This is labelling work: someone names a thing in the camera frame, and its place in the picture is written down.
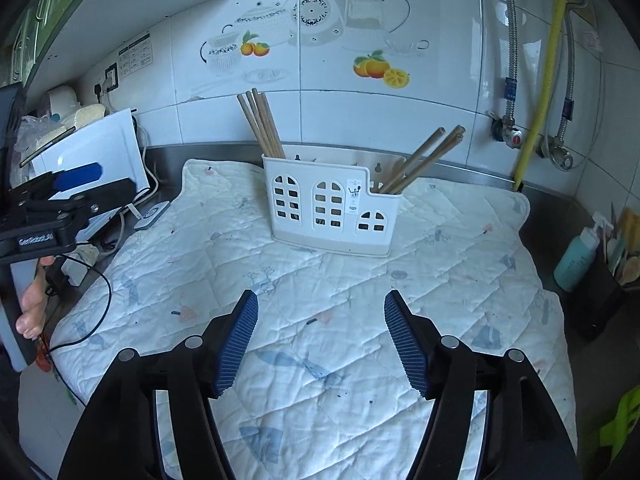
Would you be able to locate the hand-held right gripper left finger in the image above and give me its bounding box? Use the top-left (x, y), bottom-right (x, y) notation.
top-left (59, 289), bottom-right (260, 480)

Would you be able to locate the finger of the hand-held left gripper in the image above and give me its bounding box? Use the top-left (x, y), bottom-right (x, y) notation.
top-left (55, 180), bottom-right (137, 221)
top-left (7, 162), bottom-right (104, 201)

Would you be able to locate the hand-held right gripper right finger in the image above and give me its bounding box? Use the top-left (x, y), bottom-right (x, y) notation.
top-left (384, 289), bottom-right (583, 480)

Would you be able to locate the white plastic utensil holder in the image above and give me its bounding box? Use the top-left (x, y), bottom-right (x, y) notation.
top-left (262, 154), bottom-right (407, 258)

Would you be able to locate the set of wooden chopsticks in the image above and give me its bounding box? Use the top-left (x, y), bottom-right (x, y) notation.
top-left (237, 88), bottom-right (466, 196)

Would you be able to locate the person's left hand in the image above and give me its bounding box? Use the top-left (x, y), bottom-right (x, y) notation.
top-left (15, 255), bottom-right (57, 341)

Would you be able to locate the white flat appliance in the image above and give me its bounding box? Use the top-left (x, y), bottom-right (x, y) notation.
top-left (30, 108), bottom-right (151, 241)

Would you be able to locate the small white grey device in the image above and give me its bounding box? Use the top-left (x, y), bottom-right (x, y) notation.
top-left (135, 201), bottom-right (172, 232)

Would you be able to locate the white power adapter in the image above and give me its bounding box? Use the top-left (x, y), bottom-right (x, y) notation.
top-left (62, 245), bottom-right (98, 286)

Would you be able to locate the plastic bag of food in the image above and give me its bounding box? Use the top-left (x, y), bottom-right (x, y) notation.
top-left (15, 104), bottom-right (108, 161)

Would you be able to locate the white round appliance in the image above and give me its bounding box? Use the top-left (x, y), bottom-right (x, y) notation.
top-left (45, 85), bottom-right (83, 117)

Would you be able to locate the white quilted printed mat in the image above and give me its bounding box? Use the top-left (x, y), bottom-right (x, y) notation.
top-left (50, 159), bottom-right (581, 480)

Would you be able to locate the teal bottle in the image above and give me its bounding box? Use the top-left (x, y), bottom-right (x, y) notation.
top-left (553, 211), bottom-right (601, 293)

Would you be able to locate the black utensil container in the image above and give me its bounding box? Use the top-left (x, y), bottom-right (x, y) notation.
top-left (570, 259), bottom-right (632, 342)

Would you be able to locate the red-capped metal valve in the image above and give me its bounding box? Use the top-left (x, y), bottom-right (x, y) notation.
top-left (489, 111), bottom-right (526, 150)

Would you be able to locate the metal angle valve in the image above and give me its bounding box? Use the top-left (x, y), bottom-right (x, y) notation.
top-left (537, 134), bottom-right (574, 172)

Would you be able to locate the bamboo spatula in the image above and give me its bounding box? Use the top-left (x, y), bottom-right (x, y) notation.
top-left (617, 206), bottom-right (640, 256)

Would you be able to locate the yellow gas pipe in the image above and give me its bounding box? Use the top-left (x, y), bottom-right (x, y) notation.
top-left (512, 0), bottom-right (567, 193)

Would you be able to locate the white cable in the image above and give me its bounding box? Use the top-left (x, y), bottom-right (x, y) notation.
top-left (117, 125), bottom-right (159, 241)

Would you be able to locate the black cable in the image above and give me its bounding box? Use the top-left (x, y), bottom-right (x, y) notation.
top-left (47, 255), bottom-right (113, 348)

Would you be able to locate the wall notice sticker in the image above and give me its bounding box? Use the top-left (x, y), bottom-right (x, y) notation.
top-left (118, 34), bottom-right (153, 79)

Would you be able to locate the white wall shelf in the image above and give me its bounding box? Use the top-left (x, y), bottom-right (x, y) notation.
top-left (0, 0), bottom-right (243, 86)

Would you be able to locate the braided metal hose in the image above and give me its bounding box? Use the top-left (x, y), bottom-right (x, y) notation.
top-left (495, 0), bottom-right (519, 128)
top-left (552, 5), bottom-right (578, 161)

